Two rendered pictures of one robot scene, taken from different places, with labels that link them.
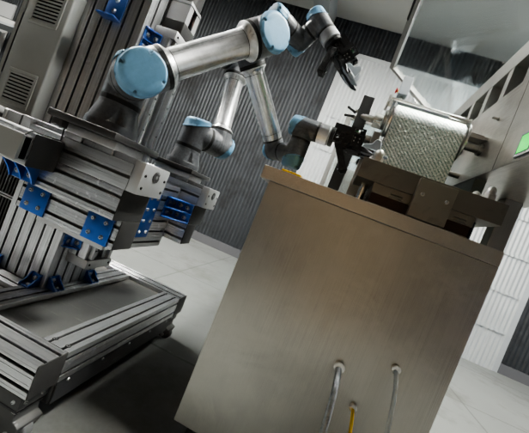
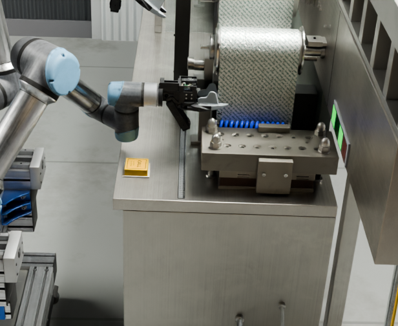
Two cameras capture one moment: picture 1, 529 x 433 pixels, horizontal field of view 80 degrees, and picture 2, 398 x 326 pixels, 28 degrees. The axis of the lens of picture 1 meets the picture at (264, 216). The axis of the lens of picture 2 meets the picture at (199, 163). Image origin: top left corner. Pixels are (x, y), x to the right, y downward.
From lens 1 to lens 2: 180 cm
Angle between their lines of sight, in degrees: 32
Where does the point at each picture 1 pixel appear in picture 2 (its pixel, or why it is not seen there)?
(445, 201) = (283, 175)
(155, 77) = not seen: outside the picture
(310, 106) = not seen: outside the picture
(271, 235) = (145, 250)
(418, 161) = (261, 95)
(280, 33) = (70, 74)
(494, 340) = not seen: outside the picture
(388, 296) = (260, 262)
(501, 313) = not seen: outside the picture
